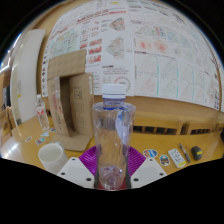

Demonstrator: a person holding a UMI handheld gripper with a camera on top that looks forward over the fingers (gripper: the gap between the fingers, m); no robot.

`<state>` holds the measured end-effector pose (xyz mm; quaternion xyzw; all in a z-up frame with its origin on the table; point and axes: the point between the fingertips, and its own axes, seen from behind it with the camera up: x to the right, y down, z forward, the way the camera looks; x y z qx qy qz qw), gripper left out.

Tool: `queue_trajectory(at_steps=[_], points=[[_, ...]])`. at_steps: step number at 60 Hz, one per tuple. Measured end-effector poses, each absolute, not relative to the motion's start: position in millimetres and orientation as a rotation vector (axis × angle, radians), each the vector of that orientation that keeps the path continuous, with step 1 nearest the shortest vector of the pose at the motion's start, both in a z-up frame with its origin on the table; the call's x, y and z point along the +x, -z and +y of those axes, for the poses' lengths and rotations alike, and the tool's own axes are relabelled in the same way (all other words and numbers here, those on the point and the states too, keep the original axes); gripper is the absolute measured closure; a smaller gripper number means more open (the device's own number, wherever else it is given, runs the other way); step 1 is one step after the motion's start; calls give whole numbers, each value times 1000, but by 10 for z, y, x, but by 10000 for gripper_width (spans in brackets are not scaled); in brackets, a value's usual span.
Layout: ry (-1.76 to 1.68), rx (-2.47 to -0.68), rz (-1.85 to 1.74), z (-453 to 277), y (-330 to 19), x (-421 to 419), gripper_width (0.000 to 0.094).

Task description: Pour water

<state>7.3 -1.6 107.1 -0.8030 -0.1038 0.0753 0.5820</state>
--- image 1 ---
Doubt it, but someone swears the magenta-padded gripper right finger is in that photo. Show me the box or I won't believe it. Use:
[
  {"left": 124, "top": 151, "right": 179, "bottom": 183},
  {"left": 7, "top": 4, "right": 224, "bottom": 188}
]
[{"left": 126, "top": 145, "right": 168, "bottom": 190}]

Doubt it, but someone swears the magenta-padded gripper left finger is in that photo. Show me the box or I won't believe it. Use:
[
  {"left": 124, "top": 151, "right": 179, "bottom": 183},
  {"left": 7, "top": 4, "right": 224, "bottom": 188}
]
[{"left": 57, "top": 145, "right": 99, "bottom": 190}]

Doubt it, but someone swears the clear plastic bottle white cap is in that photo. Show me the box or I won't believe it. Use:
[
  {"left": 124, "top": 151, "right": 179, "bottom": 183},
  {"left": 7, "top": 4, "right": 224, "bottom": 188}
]
[{"left": 91, "top": 83, "right": 137, "bottom": 191}]

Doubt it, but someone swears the round blue white sticker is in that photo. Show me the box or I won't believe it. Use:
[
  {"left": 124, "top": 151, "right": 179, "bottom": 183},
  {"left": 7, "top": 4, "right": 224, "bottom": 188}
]
[{"left": 143, "top": 148, "right": 159, "bottom": 159}]

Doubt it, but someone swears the round dark sticker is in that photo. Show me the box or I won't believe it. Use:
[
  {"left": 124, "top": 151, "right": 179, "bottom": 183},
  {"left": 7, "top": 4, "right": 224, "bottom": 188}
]
[{"left": 159, "top": 154, "right": 171, "bottom": 167}]

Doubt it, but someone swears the white cup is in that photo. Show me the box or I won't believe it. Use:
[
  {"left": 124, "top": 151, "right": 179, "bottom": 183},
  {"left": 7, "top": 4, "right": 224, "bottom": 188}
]
[{"left": 37, "top": 142, "right": 69, "bottom": 175}]

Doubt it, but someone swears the white remote control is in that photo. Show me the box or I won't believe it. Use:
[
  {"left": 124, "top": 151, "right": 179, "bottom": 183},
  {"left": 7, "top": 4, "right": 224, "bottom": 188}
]
[{"left": 167, "top": 148, "right": 187, "bottom": 169}]

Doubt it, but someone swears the dark pen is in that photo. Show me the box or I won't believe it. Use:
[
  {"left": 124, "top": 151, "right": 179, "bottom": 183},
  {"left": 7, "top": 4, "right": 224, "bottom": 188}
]
[{"left": 178, "top": 142, "right": 192, "bottom": 164}]

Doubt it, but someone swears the clear bottle with red label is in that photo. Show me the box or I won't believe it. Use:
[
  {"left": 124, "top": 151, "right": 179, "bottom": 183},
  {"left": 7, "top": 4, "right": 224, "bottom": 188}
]
[{"left": 35, "top": 94, "right": 50, "bottom": 131}]

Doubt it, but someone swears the brown cardboard box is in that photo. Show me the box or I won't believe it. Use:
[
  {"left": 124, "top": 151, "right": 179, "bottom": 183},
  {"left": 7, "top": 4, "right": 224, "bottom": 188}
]
[{"left": 46, "top": 49, "right": 96, "bottom": 153}]

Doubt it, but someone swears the large printed wall poster display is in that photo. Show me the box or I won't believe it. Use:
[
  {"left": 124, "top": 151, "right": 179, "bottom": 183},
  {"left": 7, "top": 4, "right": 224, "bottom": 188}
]
[{"left": 41, "top": 0, "right": 224, "bottom": 111}]

